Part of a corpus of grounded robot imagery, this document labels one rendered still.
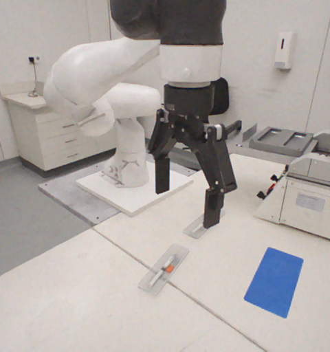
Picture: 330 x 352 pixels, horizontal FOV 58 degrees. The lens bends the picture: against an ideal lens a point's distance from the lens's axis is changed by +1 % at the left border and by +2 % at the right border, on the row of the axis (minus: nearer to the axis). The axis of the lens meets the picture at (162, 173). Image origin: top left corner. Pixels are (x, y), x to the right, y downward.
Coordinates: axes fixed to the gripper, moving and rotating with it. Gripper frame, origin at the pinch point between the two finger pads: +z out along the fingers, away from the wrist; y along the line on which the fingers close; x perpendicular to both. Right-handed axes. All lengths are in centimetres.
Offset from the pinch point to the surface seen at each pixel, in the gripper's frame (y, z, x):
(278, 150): -17, 8, 54
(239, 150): -28, 10, 48
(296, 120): -95, 40, 197
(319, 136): -16, 8, 77
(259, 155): -22, 11, 51
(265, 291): 5.5, 31.1, 22.4
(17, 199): -220, 105, -1
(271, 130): -31, 7, 68
